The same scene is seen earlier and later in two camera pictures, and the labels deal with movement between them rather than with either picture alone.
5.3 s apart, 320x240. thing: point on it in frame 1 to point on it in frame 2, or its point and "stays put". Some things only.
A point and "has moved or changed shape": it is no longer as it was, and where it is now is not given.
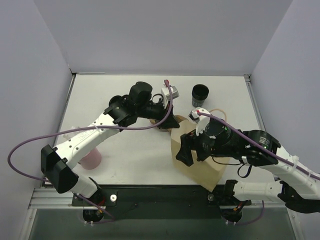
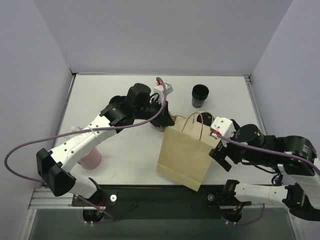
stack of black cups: [199, 94] stays put
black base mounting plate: [147, 201] stays put
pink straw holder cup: [92, 160] stays put
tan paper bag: [207, 173] has moved or changed shape
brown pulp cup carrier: [179, 118] to [172, 130]
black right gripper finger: [185, 155] to [218, 154]
